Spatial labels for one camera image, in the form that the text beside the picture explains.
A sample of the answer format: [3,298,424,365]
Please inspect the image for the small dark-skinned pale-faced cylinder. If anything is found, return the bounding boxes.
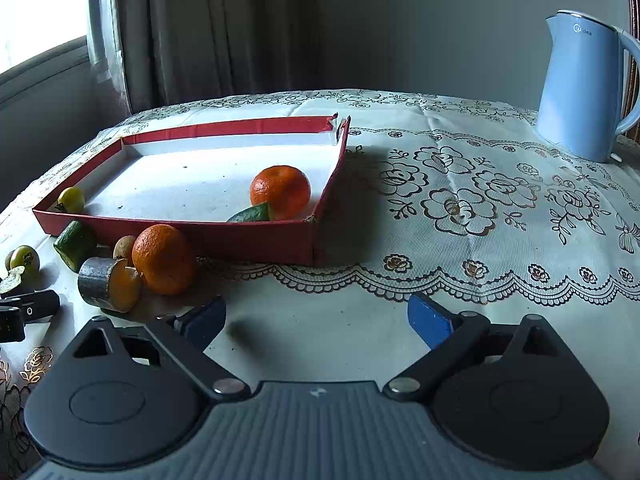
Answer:
[0,266,27,296]

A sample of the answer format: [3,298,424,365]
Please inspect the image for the window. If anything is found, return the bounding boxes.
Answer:
[0,0,92,77]

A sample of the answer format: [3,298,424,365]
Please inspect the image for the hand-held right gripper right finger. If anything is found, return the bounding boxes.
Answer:
[385,292,568,401]

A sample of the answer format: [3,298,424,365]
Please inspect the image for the green cucumber piece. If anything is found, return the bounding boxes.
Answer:
[226,202,272,224]
[53,220,98,274]

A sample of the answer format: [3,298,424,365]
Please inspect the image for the red shallow cardboard box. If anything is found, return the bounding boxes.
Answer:
[32,115,352,267]

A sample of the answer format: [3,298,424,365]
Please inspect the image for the green round fruit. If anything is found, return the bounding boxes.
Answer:
[4,245,41,278]

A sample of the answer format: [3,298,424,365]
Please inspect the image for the light blue electric kettle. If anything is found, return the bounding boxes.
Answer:
[536,9,640,163]

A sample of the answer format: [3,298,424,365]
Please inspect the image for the orange mandarin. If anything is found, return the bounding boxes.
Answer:
[131,223,197,296]
[249,164,312,221]

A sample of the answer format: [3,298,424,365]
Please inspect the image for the yellow-green round fruit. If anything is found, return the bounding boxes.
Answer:
[55,186,86,214]

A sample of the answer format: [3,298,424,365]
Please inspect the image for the small brown round fruit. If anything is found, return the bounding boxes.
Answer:
[113,235,137,262]

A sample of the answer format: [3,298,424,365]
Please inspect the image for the large dark-skinned orange-faced cylinder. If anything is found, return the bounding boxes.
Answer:
[77,256,143,314]

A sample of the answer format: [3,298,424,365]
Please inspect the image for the grey curtain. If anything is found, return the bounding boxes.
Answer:
[87,0,321,116]

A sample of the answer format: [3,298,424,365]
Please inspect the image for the white floral lace tablecloth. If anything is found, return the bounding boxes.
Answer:
[0,90,640,480]

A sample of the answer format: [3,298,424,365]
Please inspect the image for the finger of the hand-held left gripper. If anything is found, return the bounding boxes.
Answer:
[0,289,61,324]
[0,307,27,346]

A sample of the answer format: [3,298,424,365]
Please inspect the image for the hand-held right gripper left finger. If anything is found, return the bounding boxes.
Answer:
[72,296,251,401]

